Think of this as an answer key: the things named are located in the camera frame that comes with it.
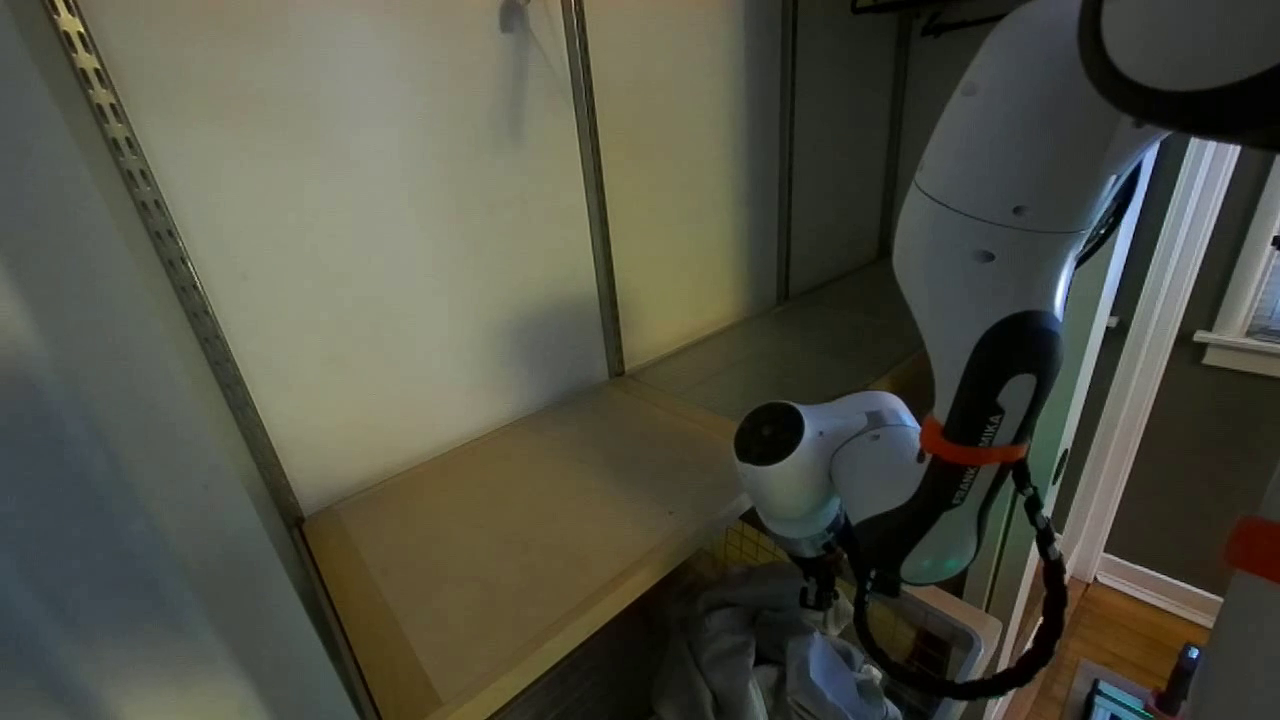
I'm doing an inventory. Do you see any pile of grey laundry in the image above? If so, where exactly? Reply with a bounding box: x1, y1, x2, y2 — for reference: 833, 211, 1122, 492
636, 523, 1009, 720

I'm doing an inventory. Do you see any orange strap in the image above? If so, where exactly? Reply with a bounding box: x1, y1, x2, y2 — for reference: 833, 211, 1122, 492
916, 411, 1033, 472

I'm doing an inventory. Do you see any white window frame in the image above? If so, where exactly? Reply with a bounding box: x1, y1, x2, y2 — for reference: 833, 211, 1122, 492
1193, 152, 1280, 383

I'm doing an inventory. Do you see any dark red bottle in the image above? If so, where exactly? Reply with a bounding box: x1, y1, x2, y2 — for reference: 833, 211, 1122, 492
1156, 644, 1209, 718

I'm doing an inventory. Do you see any white baseboard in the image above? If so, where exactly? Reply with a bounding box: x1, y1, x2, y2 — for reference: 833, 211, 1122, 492
1092, 551, 1222, 634

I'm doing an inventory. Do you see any teal box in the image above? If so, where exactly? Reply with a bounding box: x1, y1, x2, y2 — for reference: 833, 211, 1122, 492
1084, 674, 1156, 720

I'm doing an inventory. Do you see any pale green door post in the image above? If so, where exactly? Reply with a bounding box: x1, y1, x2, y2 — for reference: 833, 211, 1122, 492
960, 438, 1071, 611

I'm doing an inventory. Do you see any perforated metal shelf track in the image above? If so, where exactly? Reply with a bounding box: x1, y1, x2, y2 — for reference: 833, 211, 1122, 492
42, 0, 385, 720

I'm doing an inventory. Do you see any grey rounded housing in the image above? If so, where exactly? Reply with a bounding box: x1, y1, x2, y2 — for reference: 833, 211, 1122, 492
1180, 463, 1280, 720

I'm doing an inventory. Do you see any white door trim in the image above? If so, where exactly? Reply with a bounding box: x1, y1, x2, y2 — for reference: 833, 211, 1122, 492
992, 135, 1242, 720

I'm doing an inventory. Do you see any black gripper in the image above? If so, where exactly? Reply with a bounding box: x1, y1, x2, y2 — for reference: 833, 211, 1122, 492
794, 532, 855, 617

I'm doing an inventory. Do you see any light wooden shelf board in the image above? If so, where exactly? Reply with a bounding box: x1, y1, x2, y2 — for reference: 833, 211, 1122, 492
301, 378, 751, 720

